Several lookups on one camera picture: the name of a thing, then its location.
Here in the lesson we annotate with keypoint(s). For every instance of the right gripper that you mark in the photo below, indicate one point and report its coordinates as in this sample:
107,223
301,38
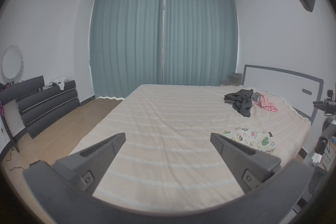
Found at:
329,107

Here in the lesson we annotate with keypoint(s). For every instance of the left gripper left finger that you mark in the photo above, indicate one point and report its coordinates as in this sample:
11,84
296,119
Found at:
94,160

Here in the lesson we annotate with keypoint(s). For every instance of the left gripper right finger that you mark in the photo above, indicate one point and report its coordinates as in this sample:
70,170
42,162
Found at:
241,162

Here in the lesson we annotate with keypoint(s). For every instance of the white printed pyjama top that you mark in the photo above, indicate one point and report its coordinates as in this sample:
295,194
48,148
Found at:
249,139

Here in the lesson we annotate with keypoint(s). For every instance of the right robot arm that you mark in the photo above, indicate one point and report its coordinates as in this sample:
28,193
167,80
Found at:
324,136

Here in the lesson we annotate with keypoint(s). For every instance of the bed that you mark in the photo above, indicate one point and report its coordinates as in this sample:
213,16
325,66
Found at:
170,125

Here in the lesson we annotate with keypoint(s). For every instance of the black garment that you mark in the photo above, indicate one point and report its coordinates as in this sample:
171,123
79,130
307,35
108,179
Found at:
242,102

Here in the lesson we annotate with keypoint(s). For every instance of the pink garment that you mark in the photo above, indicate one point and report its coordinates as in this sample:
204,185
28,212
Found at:
266,104

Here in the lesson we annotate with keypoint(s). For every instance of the grey garment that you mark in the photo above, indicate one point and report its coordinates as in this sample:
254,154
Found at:
256,95

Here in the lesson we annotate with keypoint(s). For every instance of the black chest of drawers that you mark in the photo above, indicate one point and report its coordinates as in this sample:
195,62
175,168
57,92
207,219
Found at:
47,110

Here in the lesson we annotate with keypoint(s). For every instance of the grey bedside table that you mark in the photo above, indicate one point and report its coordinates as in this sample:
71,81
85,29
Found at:
231,81

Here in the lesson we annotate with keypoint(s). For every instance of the white garment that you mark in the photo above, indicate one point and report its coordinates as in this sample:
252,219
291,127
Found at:
59,82

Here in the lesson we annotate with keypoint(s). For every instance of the black dressing table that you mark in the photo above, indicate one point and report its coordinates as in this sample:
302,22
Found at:
15,89

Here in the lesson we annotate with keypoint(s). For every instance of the round white-framed mirror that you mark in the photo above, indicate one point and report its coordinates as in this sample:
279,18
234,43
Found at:
11,64

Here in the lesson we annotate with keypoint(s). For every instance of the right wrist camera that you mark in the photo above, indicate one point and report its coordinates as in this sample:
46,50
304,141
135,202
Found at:
330,94

